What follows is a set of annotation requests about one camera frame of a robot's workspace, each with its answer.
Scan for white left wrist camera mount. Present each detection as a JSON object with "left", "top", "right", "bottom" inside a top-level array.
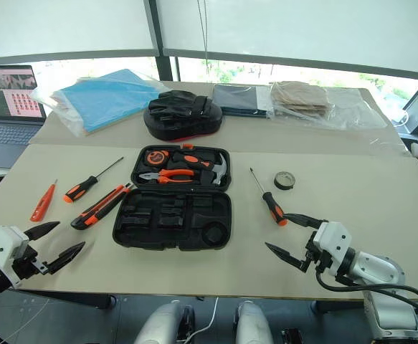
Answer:
[{"left": 0, "top": 224, "right": 30, "bottom": 268}]

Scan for silver left robot leg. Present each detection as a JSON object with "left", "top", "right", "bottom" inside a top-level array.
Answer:
[{"left": 133, "top": 300, "right": 195, "bottom": 344}]

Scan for silver right robot leg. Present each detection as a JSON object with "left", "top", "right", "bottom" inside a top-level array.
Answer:
[{"left": 235, "top": 300, "right": 274, "bottom": 344}]

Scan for clear plastic bag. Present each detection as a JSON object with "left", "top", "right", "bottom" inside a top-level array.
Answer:
[
  {"left": 265, "top": 81, "right": 389, "bottom": 130},
  {"left": 31, "top": 70, "right": 168, "bottom": 138}
]

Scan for dark window frame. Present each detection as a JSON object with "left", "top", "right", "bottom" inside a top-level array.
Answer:
[{"left": 0, "top": 0, "right": 418, "bottom": 144}]

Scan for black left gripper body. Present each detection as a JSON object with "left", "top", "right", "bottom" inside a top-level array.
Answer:
[{"left": 11, "top": 244, "right": 50, "bottom": 281}]

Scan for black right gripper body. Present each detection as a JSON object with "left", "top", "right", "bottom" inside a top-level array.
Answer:
[{"left": 303, "top": 231, "right": 333, "bottom": 275}]

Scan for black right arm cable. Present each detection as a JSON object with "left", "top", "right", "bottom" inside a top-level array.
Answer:
[{"left": 315, "top": 268, "right": 418, "bottom": 344}]

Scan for orange black tape measure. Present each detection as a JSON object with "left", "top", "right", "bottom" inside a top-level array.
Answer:
[{"left": 144, "top": 150, "right": 172, "bottom": 166}]

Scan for silver robot leg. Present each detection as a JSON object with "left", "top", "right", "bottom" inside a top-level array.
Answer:
[
  {"left": 235, "top": 300, "right": 274, "bottom": 344},
  {"left": 133, "top": 300, "right": 195, "bottom": 344}
]

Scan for dark blue fabric stack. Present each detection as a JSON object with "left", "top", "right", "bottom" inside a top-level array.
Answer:
[{"left": 212, "top": 84, "right": 269, "bottom": 118}]

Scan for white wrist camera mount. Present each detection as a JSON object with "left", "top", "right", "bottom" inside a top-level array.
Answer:
[
  {"left": 312, "top": 221, "right": 353, "bottom": 277},
  {"left": 0, "top": 224, "right": 30, "bottom": 268}
]

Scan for black orange utility knife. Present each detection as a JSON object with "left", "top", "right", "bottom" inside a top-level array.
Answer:
[{"left": 70, "top": 182, "right": 134, "bottom": 230}]

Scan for blue paper stack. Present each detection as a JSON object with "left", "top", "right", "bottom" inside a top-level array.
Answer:
[{"left": 52, "top": 68, "right": 159, "bottom": 136}]

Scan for white roller blind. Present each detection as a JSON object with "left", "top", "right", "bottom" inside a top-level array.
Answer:
[
  {"left": 156, "top": 0, "right": 418, "bottom": 76},
  {"left": 0, "top": 0, "right": 159, "bottom": 60}
]

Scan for claw hammer orange black handle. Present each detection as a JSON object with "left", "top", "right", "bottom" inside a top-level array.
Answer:
[{"left": 172, "top": 152, "right": 230, "bottom": 186}]

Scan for black boxing focus pad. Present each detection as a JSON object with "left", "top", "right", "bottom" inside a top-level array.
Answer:
[{"left": 143, "top": 90, "right": 224, "bottom": 143}]

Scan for beige fabric stack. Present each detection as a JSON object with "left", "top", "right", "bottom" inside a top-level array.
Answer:
[{"left": 270, "top": 81, "right": 330, "bottom": 115}]

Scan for open laptop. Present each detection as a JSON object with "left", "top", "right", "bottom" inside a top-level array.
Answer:
[{"left": 0, "top": 64, "right": 48, "bottom": 169}]

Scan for black orange screwdriver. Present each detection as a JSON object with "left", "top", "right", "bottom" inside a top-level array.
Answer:
[
  {"left": 250, "top": 167, "right": 288, "bottom": 226},
  {"left": 63, "top": 156, "right": 125, "bottom": 204}
]

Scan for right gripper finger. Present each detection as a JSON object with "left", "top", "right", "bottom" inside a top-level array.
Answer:
[
  {"left": 265, "top": 242, "right": 312, "bottom": 274},
  {"left": 282, "top": 213, "right": 328, "bottom": 230}
]

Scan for black electrical tape roll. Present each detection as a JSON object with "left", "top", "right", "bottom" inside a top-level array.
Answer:
[{"left": 274, "top": 171, "right": 296, "bottom": 191}]

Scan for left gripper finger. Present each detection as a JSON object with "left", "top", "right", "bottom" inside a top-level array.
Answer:
[
  {"left": 47, "top": 241, "right": 87, "bottom": 275},
  {"left": 24, "top": 221, "right": 61, "bottom": 242}
]

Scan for thin white cable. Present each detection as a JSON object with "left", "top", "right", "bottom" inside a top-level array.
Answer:
[{"left": 186, "top": 297, "right": 219, "bottom": 344}]

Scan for orange handled pliers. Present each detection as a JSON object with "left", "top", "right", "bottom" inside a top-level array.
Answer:
[{"left": 138, "top": 168, "right": 197, "bottom": 186}]

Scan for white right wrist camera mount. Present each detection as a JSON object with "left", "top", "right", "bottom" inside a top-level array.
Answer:
[{"left": 312, "top": 221, "right": 353, "bottom": 277}]

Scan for orange test pen screwdriver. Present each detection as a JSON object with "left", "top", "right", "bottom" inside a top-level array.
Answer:
[{"left": 30, "top": 178, "right": 58, "bottom": 222}]

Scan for black table base bar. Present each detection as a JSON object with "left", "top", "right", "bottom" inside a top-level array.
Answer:
[{"left": 25, "top": 289, "right": 118, "bottom": 311}]

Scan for hanging blind cord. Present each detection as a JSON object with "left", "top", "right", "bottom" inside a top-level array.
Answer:
[{"left": 196, "top": 0, "right": 210, "bottom": 76}]

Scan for black tool case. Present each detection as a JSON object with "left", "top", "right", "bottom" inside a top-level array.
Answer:
[{"left": 111, "top": 143, "right": 233, "bottom": 252}]

